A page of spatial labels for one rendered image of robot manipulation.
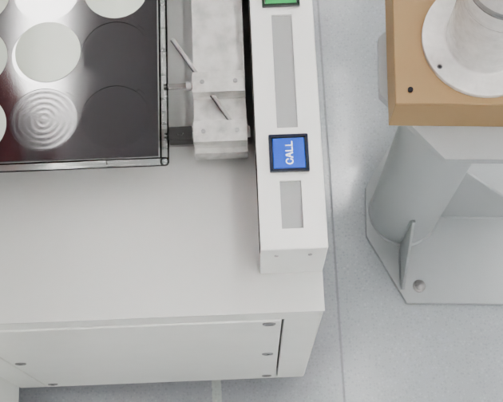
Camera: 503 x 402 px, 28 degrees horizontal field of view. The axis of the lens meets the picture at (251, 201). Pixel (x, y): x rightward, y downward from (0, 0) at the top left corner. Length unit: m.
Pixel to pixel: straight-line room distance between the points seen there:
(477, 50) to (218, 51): 0.40
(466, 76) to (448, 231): 0.92
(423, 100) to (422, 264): 0.90
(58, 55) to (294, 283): 0.50
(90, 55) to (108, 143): 0.15
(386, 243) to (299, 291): 0.89
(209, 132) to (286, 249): 0.23
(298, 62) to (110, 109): 0.29
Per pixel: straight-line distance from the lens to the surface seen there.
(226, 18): 1.60
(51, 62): 1.57
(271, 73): 1.47
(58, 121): 1.53
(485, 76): 1.55
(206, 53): 1.57
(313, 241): 1.38
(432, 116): 1.57
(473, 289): 2.38
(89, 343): 1.71
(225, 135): 1.49
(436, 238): 2.40
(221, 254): 1.52
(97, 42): 1.58
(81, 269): 1.54
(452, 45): 1.53
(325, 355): 2.32
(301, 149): 1.42
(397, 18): 1.58
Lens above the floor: 2.29
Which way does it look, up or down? 72 degrees down
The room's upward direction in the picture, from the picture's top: 2 degrees counter-clockwise
